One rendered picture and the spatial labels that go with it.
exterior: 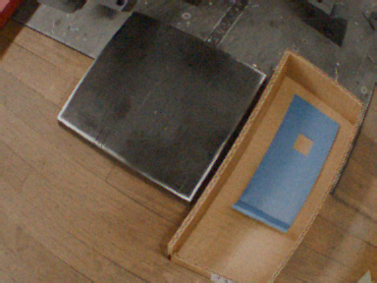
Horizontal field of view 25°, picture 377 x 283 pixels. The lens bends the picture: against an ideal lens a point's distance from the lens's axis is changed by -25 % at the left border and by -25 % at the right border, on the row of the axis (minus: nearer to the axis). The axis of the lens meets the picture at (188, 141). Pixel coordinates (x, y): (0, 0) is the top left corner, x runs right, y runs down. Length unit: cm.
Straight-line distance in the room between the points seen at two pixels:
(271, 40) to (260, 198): 19
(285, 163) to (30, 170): 28
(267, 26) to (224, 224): 25
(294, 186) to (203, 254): 12
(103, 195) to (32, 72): 18
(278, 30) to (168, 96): 17
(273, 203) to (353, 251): 14
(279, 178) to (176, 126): 12
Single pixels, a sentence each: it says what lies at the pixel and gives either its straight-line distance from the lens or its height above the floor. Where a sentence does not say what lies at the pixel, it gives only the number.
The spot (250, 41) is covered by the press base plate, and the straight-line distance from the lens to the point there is 115.
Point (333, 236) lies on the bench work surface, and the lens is 108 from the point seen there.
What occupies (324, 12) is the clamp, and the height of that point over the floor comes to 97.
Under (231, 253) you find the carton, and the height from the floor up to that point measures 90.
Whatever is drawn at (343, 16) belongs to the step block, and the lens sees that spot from 110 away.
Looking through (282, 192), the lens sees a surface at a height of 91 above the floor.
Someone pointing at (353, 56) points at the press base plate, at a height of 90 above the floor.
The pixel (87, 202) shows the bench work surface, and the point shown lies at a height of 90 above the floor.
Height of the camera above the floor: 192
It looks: 69 degrees down
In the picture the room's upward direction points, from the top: 6 degrees clockwise
